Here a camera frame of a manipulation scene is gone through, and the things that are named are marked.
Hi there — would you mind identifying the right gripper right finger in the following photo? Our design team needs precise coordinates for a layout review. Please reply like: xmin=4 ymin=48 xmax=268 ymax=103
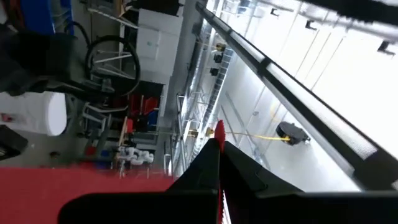
xmin=221 ymin=141 xmax=398 ymax=224

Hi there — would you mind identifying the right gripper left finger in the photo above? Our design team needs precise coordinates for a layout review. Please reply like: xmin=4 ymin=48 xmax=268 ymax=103
xmin=58 ymin=138 xmax=221 ymax=224

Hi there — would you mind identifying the white trash can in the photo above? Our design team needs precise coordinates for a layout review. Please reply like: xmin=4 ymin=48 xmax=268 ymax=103
xmin=0 ymin=91 xmax=68 ymax=137

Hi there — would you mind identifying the black ceiling cable reel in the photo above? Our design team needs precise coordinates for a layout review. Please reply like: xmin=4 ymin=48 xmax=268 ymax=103
xmin=275 ymin=121 xmax=312 ymax=146

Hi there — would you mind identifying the blue storage bin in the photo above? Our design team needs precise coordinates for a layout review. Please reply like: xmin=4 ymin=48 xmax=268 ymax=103
xmin=20 ymin=0 xmax=75 ymax=35

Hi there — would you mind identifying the yellow cable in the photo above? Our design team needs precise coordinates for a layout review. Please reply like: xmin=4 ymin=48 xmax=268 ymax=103
xmin=225 ymin=130 xmax=292 ymax=141

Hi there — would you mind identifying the red elastic bandage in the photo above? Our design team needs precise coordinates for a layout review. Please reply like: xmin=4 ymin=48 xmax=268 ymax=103
xmin=0 ymin=119 xmax=227 ymax=224

